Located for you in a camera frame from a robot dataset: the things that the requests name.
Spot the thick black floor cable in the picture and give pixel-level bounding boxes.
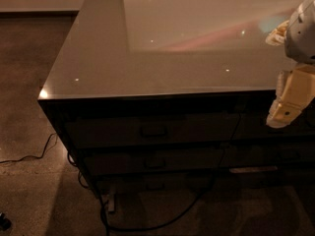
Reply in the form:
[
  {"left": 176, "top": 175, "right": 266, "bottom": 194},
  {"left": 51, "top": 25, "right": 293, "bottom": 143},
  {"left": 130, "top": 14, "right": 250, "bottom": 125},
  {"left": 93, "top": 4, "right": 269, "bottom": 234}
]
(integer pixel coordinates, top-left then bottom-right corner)
[{"left": 66, "top": 150, "right": 218, "bottom": 236}]

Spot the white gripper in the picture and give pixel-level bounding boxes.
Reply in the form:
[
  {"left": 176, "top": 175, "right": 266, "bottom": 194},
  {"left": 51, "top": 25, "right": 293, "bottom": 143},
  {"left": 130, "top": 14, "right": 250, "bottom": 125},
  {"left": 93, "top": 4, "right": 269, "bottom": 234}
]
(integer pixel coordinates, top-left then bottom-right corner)
[{"left": 266, "top": 0, "right": 315, "bottom": 129}]

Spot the thin black floor cable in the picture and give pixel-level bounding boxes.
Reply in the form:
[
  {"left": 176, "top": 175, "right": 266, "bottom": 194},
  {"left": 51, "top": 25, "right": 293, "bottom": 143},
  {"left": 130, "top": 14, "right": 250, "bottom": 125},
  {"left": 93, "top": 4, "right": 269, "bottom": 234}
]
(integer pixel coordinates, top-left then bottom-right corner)
[{"left": 0, "top": 132, "right": 59, "bottom": 165}]

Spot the small black floor object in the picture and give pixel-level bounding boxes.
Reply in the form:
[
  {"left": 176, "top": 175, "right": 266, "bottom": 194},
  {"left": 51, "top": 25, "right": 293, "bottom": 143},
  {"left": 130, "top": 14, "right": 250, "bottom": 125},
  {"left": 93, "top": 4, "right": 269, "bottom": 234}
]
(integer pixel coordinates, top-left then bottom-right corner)
[{"left": 0, "top": 212, "right": 12, "bottom": 231}]

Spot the dark glossy drawer cabinet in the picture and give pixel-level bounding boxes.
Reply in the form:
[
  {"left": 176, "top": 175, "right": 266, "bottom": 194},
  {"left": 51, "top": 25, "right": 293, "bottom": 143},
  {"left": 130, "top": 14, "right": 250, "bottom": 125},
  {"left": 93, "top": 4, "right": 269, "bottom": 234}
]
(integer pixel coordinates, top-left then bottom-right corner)
[{"left": 36, "top": 0, "right": 315, "bottom": 214}]

